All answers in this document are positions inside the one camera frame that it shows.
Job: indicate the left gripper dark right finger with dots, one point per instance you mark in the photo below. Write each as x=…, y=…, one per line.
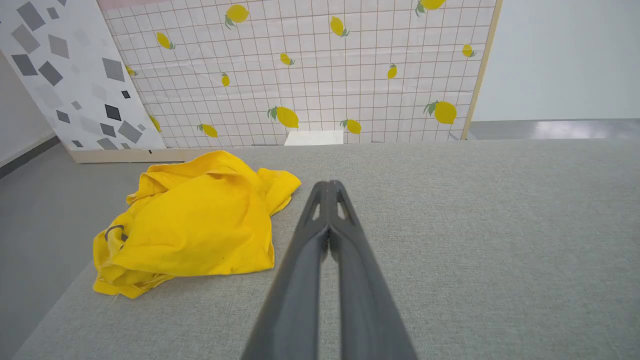
x=365, y=310

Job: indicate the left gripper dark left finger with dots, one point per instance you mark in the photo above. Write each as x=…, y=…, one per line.
x=295, y=300

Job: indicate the yellow T-shirt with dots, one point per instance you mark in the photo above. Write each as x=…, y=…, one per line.
x=200, y=230

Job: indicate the small white box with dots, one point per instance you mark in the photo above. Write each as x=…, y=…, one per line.
x=314, y=138

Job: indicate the lemon print grid panel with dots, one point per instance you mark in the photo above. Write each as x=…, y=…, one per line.
x=320, y=90

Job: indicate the grey terrazzo print panel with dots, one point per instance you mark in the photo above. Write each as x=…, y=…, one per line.
x=75, y=90

